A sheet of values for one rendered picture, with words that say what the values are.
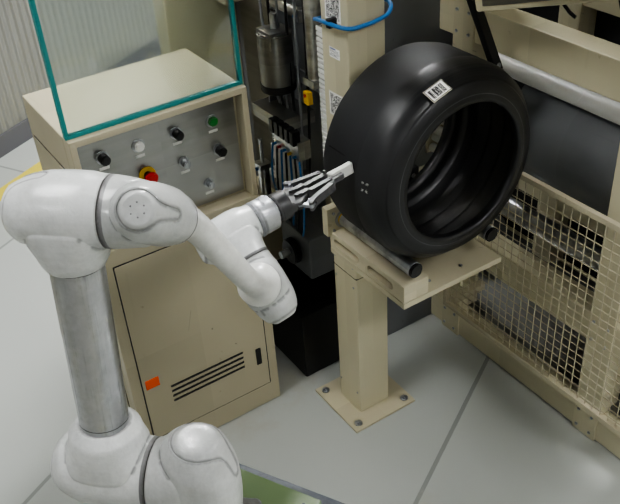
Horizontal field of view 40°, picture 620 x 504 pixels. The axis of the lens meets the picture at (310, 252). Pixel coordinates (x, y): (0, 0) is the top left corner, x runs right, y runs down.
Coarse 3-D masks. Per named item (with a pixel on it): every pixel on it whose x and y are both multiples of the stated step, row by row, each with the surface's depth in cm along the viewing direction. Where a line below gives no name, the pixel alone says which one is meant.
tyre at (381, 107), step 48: (432, 48) 219; (384, 96) 210; (480, 96) 212; (336, 144) 219; (384, 144) 206; (480, 144) 251; (528, 144) 232; (336, 192) 226; (384, 192) 211; (432, 192) 256; (480, 192) 248; (384, 240) 222; (432, 240) 227
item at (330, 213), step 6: (420, 168) 268; (330, 204) 254; (324, 210) 252; (330, 210) 252; (336, 210) 253; (324, 216) 254; (330, 216) 253; (336, 216) 254; (324, 222) 255; (330, 222) 254; (336, 222) 255; (324, 228) 257; (330, 228) 256; (336, 228) 257; (330, 234) 257
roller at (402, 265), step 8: (344, 224) 253; (352, 224) 250; (352, 232) 251; (360, 232) 247; (368, 240) 244; (376, 248) 242; (384, 248) 239; (384, 256) 240; (392, 256) 237; (400, 256) 235; (400, 264) 234; (408, 264) 232; (416, 264) 231; (408, 272) 232; (416, 272) 232
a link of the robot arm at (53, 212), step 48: (48, 192) 143; (96, 192) 142; (48, 240) 145; (96, 240) 144; (96, 288) 154; (96, 336) 158; (96, 384) 163; (96, 432) 169; (144, 432) 176; (96, 480) 171
